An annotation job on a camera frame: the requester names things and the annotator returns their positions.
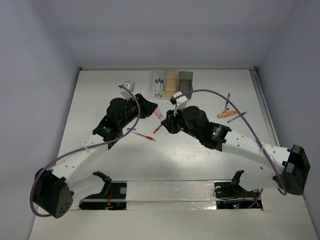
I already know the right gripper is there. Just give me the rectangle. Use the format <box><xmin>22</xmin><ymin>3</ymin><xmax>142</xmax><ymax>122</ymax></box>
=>
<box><xmin>161</xmin><ymin>104</ymin><xmax>201</xmax><ymax>140</ymax></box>

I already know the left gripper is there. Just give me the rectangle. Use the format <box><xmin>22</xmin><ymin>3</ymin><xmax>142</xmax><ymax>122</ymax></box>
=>
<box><xmin>119</xmin><ymin>94</ymin><xmax>157</xmax><ymax>129</ymax></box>

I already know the red gel pen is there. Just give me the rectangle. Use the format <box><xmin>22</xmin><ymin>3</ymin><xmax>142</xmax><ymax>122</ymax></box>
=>
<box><xmin>153</xmin><ymin>124</ymin><xmax>162</xmax><ymax>134</ymax></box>

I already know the pink highlighter marker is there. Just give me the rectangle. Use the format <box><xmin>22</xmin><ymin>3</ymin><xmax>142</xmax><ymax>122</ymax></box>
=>
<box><xmin>153</xmin><ymin>108</ymin><xmax>165</xmax><ymax>121</ymax></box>

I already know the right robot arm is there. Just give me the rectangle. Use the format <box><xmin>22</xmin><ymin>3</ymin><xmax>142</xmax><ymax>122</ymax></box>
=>
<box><xmin>161</xmin><ymin>106</ymin><xmax>311</xmax><ymax>196</ymax></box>

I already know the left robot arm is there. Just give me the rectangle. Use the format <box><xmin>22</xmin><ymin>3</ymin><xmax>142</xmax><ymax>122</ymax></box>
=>
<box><xmin>29</xmin><ymin>93</ymin><xmax>158</xmax><ymax>219</ymax></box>

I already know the red pen thin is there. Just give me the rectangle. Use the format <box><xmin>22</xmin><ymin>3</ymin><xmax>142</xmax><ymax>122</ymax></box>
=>
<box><xmin>133</xmin><ymin>131</ymin><xmax>157</xmax><ymax>141</ymax></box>

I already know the clear plastic container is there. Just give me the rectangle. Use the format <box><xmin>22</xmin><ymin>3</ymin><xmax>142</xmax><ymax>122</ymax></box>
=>
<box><xmin>149</xmin><ymin>70</ymin><xmax>165</xmax><ymax>99</ymax></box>

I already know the teal capped white marker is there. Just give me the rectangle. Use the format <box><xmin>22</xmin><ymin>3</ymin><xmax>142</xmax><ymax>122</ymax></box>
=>
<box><xmin>157</xmin><ymin>78</ymin><xmax>161</xmax><ymax>91</ymax></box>

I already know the blue capped white marker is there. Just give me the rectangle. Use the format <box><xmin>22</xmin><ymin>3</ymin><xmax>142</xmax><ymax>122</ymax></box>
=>
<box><xmin>160</xmin><ymin>79</ymin><xmax>164</xmax><ymax>92</ymax></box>

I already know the orange plastic container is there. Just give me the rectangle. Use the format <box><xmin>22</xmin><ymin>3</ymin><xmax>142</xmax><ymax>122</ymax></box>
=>
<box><xmin>164</xmin><ymin>70</ymin><xmax>179</xmax><ymax>99</ymax></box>

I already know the grey plastic container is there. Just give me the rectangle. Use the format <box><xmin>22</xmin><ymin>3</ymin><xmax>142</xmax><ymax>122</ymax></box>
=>
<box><xmin>179</xmin><ymin>71</ymin><xmax>193</xmax><ymax>94</ymax></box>

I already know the orange highlighter marker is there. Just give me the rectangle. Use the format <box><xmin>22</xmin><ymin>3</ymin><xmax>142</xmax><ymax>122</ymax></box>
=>
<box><xmin>217</xmin><ymin>110</ymin><xmax>238</xmax><ymax>119</ymax></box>

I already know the blue pen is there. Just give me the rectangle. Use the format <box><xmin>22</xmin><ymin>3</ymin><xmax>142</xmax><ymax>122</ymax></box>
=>
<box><xmin>227</xmin><ymin>111</ymin><xmax>247</xmax><ymax>124</ymax></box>
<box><xmin>224</xmin><ymin>92</ymin><xmax>231</xmax><ymax>110</ymax></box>

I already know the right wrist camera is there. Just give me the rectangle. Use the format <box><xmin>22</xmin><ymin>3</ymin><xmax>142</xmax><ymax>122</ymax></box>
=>
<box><xmin>169</xmin><ymin>91</ymin><xmax>188</xmax><ymax>110</ymax></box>

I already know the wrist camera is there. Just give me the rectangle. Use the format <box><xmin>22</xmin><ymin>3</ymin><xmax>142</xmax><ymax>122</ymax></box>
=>
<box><xmin>169</xmin><ymin>91</ymin><xmax>188</xmax><ymax>110</ymax></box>
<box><xmin>119</xmin><ymin>80</ymin><xmax>136</xmax><ymax>92</ymax></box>

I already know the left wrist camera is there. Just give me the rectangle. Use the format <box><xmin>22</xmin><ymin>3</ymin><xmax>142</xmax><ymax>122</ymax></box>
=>
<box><xmin>119</xmin><ymin>80</ymin><xmax>136</xmax><ymax>92</ymax></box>

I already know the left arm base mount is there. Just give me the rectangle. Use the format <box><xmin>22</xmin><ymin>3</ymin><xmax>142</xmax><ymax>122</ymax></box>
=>
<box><xmin>78</xmin><ymin>171</ymin><xmax>127</xmax><ymax>211</ymax></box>

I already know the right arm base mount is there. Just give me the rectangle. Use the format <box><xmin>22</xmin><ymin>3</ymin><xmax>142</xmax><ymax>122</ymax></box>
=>
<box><xmin>213</xmin><ymin>170</ymin><xmax>263</xmax><ymax>210</ymax></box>

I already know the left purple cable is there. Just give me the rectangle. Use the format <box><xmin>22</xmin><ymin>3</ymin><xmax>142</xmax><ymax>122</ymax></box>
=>
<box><xmin>29</xmin><ymin>84</ymin><xmax>141</xmax><ymax>217</ymax></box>

